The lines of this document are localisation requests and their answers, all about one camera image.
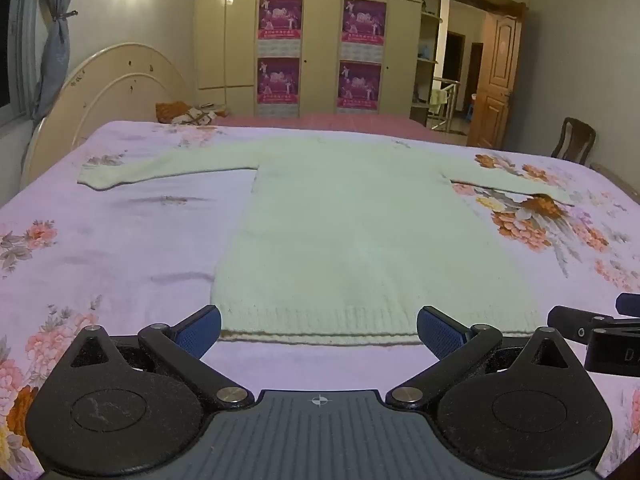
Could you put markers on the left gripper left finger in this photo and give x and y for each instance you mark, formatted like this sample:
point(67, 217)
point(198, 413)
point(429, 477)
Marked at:
point(133, 406)

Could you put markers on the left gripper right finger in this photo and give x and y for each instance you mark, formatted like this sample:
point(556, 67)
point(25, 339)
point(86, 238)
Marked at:
point(499, 406)

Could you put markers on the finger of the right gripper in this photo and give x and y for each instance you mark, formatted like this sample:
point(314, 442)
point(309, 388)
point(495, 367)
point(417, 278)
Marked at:
point(576, 325)
point(628, 304)

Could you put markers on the cream knitted sweater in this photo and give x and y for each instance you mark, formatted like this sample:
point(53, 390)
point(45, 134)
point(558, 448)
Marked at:
point(344, 242)

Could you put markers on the dark wooden chair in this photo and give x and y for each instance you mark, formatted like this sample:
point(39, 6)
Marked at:
point(576, 141)

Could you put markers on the blue plastic stool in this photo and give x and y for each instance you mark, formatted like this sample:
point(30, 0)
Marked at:
point(469, 113)

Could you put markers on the brown wooden door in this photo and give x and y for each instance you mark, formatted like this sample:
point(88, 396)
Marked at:
point(498, 73)

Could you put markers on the pink checked bed cover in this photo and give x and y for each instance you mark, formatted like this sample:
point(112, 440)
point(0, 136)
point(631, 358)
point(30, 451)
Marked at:
point(383, 125)

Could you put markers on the orange patterned pillow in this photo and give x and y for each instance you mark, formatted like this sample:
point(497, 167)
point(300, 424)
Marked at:
point(166, 113)

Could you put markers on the cream arched headboard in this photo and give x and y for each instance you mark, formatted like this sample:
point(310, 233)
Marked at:
point(123, 82)

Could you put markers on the lower right purple poster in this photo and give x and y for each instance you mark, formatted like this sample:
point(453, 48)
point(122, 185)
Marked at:
point(358, 87)

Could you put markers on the lower left purple poster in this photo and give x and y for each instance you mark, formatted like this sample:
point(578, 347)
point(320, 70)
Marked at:
point(277, 81)

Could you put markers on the upper right purple poster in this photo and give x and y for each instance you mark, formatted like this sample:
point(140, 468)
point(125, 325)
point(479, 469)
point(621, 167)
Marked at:
point(364, 22)

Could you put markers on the cream wardrobe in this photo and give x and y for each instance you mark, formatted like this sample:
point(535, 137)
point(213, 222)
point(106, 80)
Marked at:
point(227, 50)

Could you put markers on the grey blue curtain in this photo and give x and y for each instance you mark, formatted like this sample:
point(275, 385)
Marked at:
point(37, 54)

